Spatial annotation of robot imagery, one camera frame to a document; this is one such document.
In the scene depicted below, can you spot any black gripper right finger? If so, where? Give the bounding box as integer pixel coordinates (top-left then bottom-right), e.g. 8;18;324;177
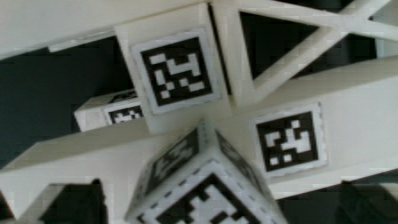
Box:
278;182;398;224

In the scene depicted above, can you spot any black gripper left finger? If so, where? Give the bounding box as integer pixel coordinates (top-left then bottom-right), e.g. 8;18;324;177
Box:
11;179;113;224

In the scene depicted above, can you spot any white tagged leg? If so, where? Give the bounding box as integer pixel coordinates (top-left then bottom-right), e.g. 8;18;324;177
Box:
75;89;145;131
125;120;289;224

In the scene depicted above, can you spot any white chair back part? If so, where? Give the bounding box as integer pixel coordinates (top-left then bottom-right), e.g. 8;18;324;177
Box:
0;0;398;224

